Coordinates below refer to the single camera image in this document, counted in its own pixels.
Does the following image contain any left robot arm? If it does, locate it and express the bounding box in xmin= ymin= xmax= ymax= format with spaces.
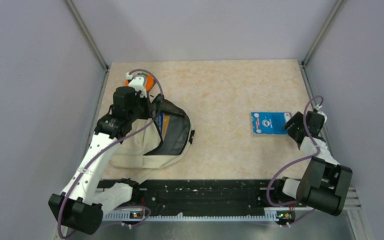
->
xmin=48 ymin=86 xmax=154 ymax=239

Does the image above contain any cream canvas backpack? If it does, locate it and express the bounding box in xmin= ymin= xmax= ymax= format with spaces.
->
xmin=109 ymin=95 xmax=195 ymax=184

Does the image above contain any orange green book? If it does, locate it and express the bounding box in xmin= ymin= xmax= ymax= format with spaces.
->
xmin=162 ymin=114 xmax=170 ymax=135

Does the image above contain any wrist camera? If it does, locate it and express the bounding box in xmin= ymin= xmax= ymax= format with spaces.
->
xmin=313 ymin=104 xmax=328 ymax=123
xmin=125 ymin=72 xmax=148 ymax=98

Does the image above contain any blue illustrated cover book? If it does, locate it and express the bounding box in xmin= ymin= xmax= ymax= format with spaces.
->
xmin=155 ymin=112 xmax=164 ymax=133

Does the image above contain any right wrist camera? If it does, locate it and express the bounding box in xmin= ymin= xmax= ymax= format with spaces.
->
xmin=313 ymin=104 xmax=328 ymax=123

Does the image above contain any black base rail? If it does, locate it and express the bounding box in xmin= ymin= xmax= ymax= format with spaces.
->
xmin=109 ymin=178 xmax=312 ymax=218

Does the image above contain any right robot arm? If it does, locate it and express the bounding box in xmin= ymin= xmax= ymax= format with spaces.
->
xmin=273 ymin=111 xmax=353 ymax=216

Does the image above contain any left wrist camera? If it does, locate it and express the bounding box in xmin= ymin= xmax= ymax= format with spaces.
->
xmin=125 ymin=72 xmax=148 ymax=98

